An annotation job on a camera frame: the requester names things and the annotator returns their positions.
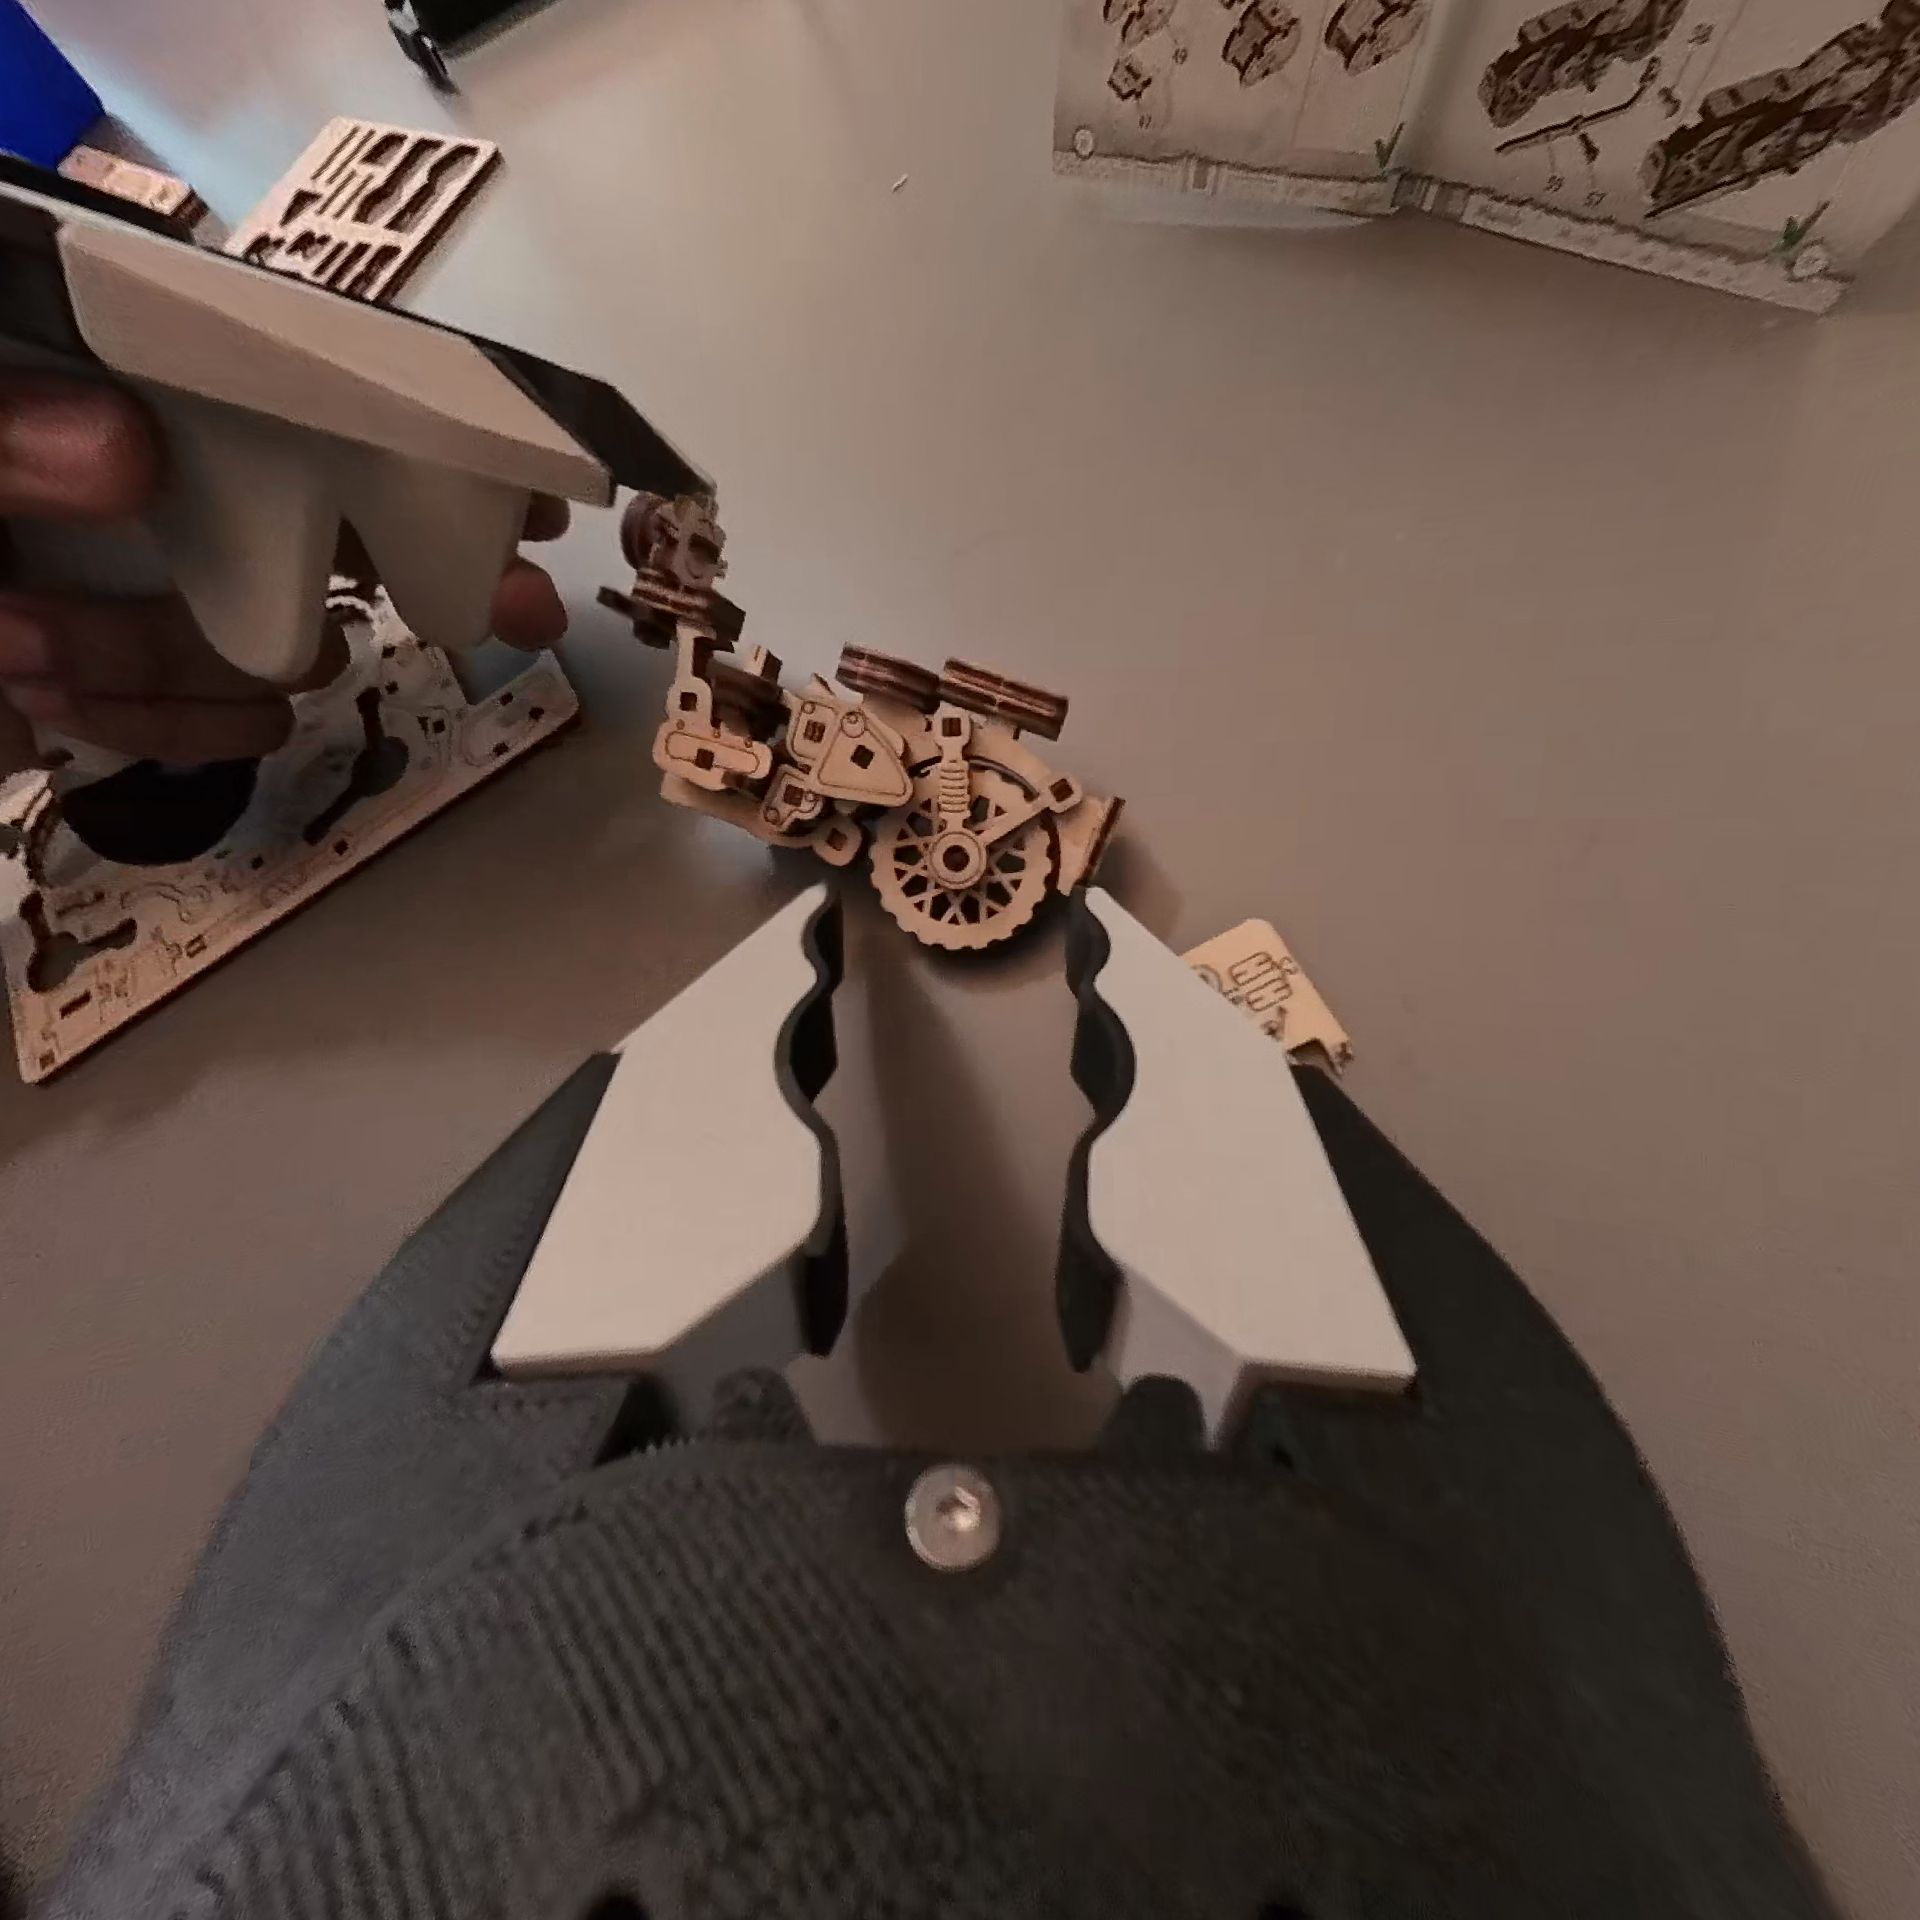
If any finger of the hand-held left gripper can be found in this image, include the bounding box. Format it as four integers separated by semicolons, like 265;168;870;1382
57;222;719;507

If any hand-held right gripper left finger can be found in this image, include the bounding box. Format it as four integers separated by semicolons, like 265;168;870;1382
489;882;859;1402

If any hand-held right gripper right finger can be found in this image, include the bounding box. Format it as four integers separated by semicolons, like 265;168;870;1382
1057;885;1419;1441

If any wooden motorcycle model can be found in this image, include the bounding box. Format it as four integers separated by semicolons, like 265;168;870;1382
598;491;1127;952

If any grey desk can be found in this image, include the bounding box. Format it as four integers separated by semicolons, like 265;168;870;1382
0;0;1920;1920

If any person's left hand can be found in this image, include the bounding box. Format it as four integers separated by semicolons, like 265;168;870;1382
0;359;577;782

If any wooden sheet with long cut-outs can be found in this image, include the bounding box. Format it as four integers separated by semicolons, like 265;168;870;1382
225;115;500;307

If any small wooden part sheet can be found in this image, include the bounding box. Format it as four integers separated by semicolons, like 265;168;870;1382
1184;913;1353;1073

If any stack of brown wooden boards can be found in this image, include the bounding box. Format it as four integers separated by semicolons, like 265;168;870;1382
59;146;212;237

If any wooden sheet with round cut-outs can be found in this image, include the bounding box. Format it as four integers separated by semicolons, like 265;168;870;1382
0;575;586;1086

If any black flat bar stand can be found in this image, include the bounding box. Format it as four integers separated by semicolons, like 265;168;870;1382
382;0;528;95

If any blue box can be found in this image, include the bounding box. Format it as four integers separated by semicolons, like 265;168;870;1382
0;0;108;167

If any illustrated instruction booklet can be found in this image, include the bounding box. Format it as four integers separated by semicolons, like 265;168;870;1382
1055;0;1920;318

